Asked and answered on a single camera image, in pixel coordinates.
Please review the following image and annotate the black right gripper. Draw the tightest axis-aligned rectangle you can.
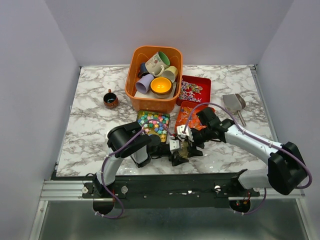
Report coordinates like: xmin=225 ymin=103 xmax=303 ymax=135
xmin=184 ymin=126 xmax=212 ymax=158

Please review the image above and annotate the gold round jar lid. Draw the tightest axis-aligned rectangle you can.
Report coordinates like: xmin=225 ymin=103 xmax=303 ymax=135
xmin=178 ymin=141 xmax=189 ymax=159

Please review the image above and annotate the gold tin of star candies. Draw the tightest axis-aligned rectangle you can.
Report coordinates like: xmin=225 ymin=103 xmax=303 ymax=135
xmin=136 ymin=110 xmax=170 ymax=143

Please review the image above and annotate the steel candy scoop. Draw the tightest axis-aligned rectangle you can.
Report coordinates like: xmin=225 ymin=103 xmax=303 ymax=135
xmin=222 ymin=93 xmax=247 ymax=127

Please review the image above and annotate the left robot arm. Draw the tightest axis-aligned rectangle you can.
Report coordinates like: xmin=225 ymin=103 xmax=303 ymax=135
xmin=92 ymin=121 xmax=182 ymax=198

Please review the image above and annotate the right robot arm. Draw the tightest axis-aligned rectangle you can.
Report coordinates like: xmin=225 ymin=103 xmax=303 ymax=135
xmin=169 ymin=107 xmax=309 ymax=196

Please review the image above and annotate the orange tray of clear lollipops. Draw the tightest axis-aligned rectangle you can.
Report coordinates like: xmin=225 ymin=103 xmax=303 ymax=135
xmin=174 ymin=101 xmax=207 ymax=133

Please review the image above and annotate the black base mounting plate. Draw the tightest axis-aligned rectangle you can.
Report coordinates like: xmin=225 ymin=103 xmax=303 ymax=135
xmin=82 ymin=172 xmax=260 ymax=209

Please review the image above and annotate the red tray of swirl lollipops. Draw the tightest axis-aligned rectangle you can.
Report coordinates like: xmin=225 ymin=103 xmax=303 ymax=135
xmin=176 ymin=75 xmax=211 ymax=106

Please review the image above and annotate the yellow bowl with dark rim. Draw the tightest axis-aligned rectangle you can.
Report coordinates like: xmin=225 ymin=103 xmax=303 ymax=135
xmin=150 ymin=77 xmax=173 ymax=99

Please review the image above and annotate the pale yellow mug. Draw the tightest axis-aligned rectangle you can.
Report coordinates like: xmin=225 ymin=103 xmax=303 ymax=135
xmin=161 ymin=66 xmax=179 ymax=83

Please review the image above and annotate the lavender plastic cup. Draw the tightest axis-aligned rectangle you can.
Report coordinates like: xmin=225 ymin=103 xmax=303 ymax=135
xmin=135 ymin=74 xmax=155 ymax=94

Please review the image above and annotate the orange plastic bin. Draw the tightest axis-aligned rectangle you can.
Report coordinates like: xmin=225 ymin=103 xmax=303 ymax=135
xmin=124 ymin=45 xmax=183 ymax=113

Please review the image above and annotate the dark blue mug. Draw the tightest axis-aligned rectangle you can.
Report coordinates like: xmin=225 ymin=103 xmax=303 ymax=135
xmin=137 ymin=62 xmax=149 ymax=78

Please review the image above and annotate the white floral mug green inside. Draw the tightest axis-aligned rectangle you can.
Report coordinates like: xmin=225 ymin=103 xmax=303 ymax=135
xmin=145 ymin=51 xmax=171 ymax=77

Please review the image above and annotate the brown patterned ceramic mug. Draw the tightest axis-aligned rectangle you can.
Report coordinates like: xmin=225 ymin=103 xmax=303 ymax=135
xmin=103 ymin=89 xmax=119 ymax=109

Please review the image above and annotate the aluminium frame rail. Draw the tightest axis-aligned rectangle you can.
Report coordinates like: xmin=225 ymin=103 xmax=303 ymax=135
xmin=30 ymin=173 xmax=314 ymax=240

